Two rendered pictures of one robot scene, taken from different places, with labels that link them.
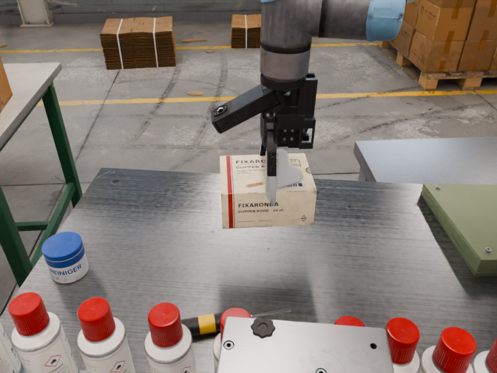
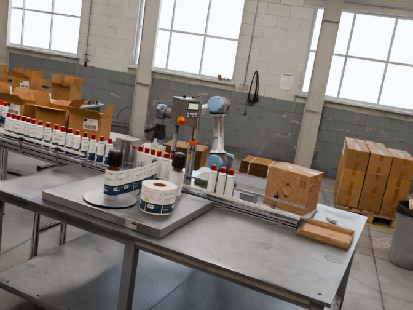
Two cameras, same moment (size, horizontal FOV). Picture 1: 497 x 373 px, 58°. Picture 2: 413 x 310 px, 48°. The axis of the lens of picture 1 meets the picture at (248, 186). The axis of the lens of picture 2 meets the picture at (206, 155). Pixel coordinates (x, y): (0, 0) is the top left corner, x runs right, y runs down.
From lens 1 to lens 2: 3.09 m
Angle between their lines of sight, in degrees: 28
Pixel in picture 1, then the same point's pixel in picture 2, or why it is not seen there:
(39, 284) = not seen: hidden behind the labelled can
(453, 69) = (354, 206)
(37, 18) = (137, 133)
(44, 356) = (101, 145)
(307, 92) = (162, 127)
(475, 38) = (367, 190)
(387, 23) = not seen: hidden behind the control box
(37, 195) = not seen: hidden behind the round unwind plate
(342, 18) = (166, 114)
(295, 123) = (158, 133)
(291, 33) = (159, 115)
